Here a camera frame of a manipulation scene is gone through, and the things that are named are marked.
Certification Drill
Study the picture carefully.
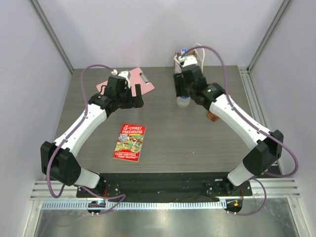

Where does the burlap canvas tote bag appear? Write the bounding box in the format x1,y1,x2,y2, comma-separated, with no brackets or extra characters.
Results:
173,48,205,74

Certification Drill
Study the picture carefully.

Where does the small water bottle blue cap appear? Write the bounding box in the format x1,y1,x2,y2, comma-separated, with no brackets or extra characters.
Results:
176,96,190,108

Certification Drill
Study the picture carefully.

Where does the Pocari Sweat plastic bottle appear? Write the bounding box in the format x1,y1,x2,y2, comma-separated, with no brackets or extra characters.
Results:
180,48,187,55

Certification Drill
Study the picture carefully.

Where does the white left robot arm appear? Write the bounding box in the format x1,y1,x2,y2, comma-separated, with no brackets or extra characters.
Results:
40,74,144,189

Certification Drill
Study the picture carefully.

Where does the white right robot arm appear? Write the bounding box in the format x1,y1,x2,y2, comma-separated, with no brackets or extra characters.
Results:
173,64,284,194

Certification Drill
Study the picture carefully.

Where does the pink clipboard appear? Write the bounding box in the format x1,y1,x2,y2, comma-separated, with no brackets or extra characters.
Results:
96,67,155,97

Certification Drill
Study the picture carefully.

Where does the red cube power adapter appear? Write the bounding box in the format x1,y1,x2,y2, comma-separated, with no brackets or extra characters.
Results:
207,112,218,122

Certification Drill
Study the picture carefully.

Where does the red comic paperback book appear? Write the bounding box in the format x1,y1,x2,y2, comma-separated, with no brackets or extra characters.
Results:
113,123,146,162

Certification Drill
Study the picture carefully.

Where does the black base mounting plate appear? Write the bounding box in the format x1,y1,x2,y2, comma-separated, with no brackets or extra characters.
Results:
76,172,253,201

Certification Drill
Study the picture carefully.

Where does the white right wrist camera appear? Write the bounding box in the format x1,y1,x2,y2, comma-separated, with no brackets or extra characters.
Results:
178,55,199,68

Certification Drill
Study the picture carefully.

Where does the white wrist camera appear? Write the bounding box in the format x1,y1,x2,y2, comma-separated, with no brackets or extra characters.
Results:
178,55,199,68
111,69,131,88

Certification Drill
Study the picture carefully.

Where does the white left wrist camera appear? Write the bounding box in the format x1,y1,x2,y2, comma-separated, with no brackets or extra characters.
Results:
111,69,131,88

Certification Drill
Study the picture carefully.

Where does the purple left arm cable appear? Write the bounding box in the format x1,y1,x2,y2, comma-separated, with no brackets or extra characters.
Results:
46,63,126,216

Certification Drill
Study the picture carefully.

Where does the white slotted cable duct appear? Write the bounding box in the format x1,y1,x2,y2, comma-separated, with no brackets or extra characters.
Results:
41,199,227,210

